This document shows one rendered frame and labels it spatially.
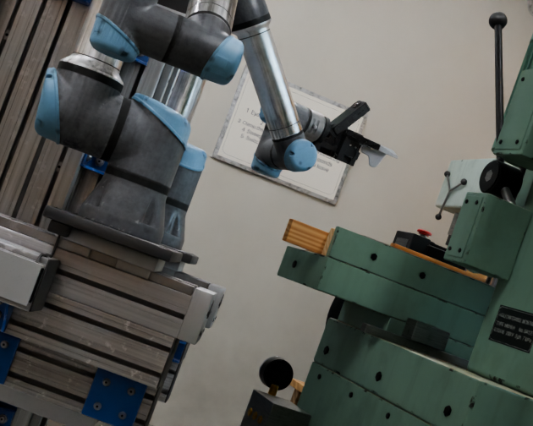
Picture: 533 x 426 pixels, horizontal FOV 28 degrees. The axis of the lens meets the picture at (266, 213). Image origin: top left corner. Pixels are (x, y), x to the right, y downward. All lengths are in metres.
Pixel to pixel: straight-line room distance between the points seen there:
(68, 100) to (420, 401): 0.75
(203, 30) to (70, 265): 0.47
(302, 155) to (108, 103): 0.72
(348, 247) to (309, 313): 3.25
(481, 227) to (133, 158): 0.59
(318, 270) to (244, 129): 3.13
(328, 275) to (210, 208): 3.12
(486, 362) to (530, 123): 0.39
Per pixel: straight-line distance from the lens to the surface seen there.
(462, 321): 1.94
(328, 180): 5.03
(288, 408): 1.97
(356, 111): 2.66
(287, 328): 5.04
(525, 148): 1.72
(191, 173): 2.31
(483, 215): 1.73
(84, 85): 1.80
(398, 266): 1.87
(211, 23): 1.62
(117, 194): 1.80
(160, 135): 1.81
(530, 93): 1.76
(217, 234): 4.92
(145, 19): 1.58
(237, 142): 4.92
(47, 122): 1.80
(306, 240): 1.83
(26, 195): 2.02
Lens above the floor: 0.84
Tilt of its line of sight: 3 degrees up
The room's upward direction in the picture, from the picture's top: 20 degrees clockwise
